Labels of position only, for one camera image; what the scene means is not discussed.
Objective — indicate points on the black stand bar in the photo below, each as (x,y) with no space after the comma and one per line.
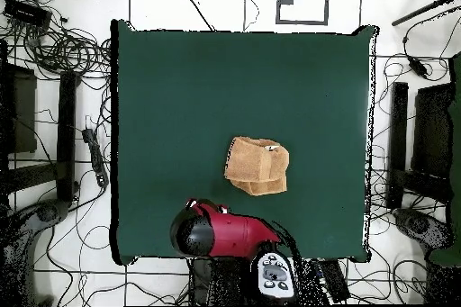
(398,134)
(66,134)

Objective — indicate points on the gray stand foot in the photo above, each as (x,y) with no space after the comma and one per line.
(47,213)
(417,224)

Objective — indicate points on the dark flat panel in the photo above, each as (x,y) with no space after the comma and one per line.
(23,112)
(432,130)

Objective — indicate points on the black power strip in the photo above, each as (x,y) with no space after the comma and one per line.
(95,157)

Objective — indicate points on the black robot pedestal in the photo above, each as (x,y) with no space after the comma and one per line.
(219,281)

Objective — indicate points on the black tripod pole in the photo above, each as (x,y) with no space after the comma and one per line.
(417,12)

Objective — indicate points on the black rectangular device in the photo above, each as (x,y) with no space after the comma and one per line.
(336,281)

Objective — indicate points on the black power adapter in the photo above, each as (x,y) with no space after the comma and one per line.
(417,66)

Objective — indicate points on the tan terry towel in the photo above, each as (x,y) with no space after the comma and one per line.
(252,163)

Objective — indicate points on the dark green table cloth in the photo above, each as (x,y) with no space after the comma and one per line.
(187,105)

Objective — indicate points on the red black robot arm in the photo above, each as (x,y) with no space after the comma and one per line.
(234,236)

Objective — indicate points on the black electronics box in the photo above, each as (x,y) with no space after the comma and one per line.
(27,13)

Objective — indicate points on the gray square floor frame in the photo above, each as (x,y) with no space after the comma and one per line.
(302,22)

